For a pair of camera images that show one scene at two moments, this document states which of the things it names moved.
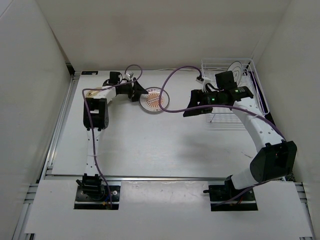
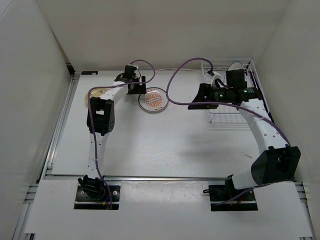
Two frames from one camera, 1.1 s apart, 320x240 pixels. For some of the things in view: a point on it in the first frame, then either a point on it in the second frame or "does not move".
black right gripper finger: [193, 103] -> [204, 96]
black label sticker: [89, 72] does not move
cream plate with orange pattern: [150, 102] does not move
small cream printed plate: [91, 93] does not move
